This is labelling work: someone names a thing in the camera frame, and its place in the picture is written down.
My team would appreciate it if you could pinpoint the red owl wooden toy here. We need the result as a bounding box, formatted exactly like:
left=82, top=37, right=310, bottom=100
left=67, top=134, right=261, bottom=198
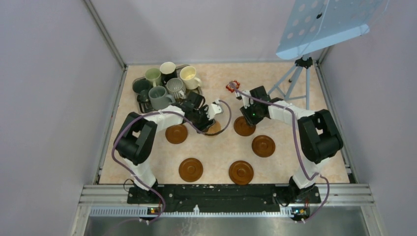
left=226, top=80, right=240, bottom=93

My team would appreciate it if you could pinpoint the dark green mug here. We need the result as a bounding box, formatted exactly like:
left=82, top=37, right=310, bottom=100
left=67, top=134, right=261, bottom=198
left=132, top=79, right=152, bottom=102

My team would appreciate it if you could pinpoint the grey ribbed mug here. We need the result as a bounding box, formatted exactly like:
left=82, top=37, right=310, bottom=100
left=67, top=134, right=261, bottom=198
left=165, top=78, right=186, bottom=99

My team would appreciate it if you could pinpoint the black mug white inside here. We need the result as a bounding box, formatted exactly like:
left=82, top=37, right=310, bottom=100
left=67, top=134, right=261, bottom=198
left=159, top=61, right=178, bottom=86

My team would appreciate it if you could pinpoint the woven rattan coaster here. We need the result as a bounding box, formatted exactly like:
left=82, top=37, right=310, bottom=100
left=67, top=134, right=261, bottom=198
left=205, top=121, right=222, bottom=137

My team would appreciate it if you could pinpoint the light green mug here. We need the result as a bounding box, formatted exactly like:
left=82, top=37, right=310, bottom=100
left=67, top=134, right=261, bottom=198
left=145, top=68, right=162, bottom=87

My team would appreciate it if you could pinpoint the cream yellow mug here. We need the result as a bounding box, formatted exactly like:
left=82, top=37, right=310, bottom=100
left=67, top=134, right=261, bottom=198
left=180, top=66, right=202, bottom=90

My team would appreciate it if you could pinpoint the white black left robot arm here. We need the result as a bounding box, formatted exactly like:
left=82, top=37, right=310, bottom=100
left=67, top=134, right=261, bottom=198
left=114, top=93, right=223, bottom=203

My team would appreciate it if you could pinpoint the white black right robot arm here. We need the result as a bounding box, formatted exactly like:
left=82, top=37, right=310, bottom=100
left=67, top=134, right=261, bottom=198
left=236, top=86, right=343, bottom=203

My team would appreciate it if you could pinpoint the metal tray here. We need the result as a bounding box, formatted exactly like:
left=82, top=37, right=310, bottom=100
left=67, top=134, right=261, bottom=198
left=132, top=64, right=202, bottom=113

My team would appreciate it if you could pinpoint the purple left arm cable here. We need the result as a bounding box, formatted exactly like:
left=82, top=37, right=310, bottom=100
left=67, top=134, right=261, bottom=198
left=111, top=99, right=233, bottom=225

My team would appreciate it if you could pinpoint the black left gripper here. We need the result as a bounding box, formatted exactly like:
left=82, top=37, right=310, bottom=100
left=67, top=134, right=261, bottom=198
left=192, top=104, right=216, bottom=134

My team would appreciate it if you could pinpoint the light blue tripod stand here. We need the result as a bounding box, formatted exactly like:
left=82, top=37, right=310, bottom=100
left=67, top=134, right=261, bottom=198
left=267, top=54, right=313, bottom=110

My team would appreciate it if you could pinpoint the grey blue mug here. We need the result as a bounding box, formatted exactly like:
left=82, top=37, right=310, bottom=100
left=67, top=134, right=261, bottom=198
left=149, top=86, right=176, bottom=110

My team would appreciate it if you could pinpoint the light blue perforated board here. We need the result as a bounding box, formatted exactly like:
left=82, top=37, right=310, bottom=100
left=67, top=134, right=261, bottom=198
left=276, top=0, right=389, bottom=60

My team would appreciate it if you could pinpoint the brown wooden coaster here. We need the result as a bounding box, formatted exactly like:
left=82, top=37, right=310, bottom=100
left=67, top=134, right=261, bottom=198
left=251, top=135, right=276, bottom=158
left=234, top=116, right=256, bottom=137
left=229, top=160, right=254, bottom=185
left=179, top=158, right=204, bottom=182
left=165, top=124, right=188, bottom=145

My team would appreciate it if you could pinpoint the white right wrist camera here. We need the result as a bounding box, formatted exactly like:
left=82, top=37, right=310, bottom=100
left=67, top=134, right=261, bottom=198
left=239, top=90, right=253, bottom=108

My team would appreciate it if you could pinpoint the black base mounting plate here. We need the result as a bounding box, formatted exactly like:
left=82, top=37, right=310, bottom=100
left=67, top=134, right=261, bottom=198
left=127, top=184, right=321, bottom=213

